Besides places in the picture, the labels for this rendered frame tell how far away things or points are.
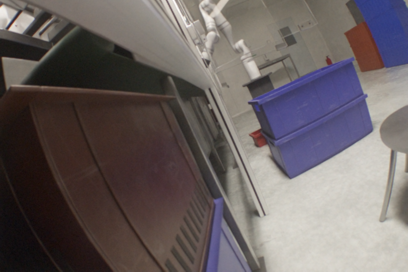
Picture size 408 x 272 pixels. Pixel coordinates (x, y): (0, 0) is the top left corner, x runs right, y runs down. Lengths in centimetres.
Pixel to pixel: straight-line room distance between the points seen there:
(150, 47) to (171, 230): 17
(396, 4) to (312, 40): 416
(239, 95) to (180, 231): 557
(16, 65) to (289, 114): 96
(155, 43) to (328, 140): 98
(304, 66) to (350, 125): 525
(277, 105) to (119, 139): 83
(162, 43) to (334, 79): 97
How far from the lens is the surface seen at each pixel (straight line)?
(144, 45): 17
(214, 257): 26
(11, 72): 34
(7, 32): 52
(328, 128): 105
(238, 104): 572
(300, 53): 633
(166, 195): 21
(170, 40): 18
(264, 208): 83
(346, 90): 111
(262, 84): 147
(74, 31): 24
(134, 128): 20
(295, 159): 101
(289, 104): 95
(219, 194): 47
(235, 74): 578
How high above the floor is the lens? 48
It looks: 2 degrees down
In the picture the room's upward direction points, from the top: 25 degrees counter-clockwise
